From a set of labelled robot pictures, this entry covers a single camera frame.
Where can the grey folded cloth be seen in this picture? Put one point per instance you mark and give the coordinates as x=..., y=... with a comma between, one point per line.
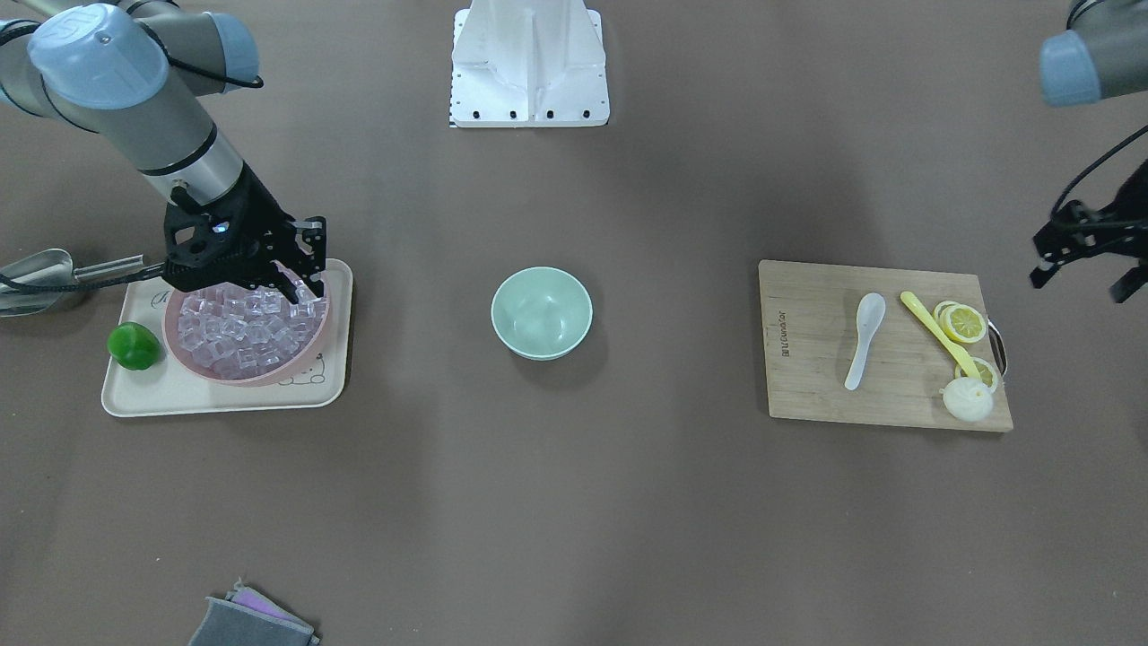
x=247, y=616

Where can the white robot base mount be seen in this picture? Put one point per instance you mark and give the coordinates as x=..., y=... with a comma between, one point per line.
x=528, y=64

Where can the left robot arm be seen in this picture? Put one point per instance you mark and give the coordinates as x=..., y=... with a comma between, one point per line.
x=1101, y=54

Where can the pink bowl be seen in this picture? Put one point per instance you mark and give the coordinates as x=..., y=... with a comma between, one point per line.
x=296, y=359

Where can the white steamed bun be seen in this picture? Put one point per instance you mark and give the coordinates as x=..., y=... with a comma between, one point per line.
x=968, y=399

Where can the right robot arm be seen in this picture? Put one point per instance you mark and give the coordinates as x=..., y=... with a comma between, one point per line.
x=135, y=72

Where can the yellow plastic knife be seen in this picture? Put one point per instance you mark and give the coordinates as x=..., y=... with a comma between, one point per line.
x=958, y=353

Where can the white ceramic spoon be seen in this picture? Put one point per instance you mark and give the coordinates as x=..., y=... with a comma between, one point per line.
x=870, y=315

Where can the lemon slice stack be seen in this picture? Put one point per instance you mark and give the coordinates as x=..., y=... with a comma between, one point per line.
x=961, y=323

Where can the mint green bowl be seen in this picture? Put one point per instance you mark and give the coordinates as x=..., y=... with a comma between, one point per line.
x=541, y=313

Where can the cream plastic tray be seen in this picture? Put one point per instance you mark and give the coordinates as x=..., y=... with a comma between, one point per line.
x=316, y=379

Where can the pile of clear ice cubes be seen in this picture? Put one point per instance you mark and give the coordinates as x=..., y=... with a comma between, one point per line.
x=242, y=332

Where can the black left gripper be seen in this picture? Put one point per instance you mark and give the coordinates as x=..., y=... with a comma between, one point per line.
x=1132, y=208

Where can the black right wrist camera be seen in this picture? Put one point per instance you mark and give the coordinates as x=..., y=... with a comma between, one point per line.
x=204, y=250

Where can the lemon slice near bun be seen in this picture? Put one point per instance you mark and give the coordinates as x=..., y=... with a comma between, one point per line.
x=987, y=372

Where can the steel ice scoop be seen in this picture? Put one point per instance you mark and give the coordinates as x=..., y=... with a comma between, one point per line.
x=56, y=268

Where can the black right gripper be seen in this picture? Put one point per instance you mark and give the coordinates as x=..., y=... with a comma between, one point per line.
x=260, y=218

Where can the green lime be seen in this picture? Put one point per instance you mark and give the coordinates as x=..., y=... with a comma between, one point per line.
x=134, y=347

